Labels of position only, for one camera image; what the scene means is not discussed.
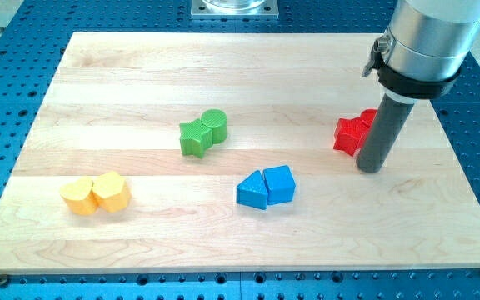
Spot blue triangle block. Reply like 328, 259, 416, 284
236, 170, 268, 210

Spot wooden board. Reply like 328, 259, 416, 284
0, 32, 480, 274

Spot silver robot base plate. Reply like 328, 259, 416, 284
190, 0, 279, 19

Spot green cylinder block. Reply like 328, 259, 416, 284
201, 109, 228, 144

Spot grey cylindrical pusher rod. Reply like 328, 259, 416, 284
356, 94, 414, 173

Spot red star block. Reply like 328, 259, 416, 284
333, 117, 370, 157

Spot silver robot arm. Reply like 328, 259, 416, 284
373, 0, 480, 82

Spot green star block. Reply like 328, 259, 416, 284
179, 118, 213, 158

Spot yellow heart block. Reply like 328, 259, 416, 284
59, 176, 98, 216

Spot black clamp ring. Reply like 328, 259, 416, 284
375, 64, 462, 101

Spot yellow hexagon block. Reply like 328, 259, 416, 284
92, 171, 132, 213

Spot blue cube block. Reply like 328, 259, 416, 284
262, 165, 296, 205

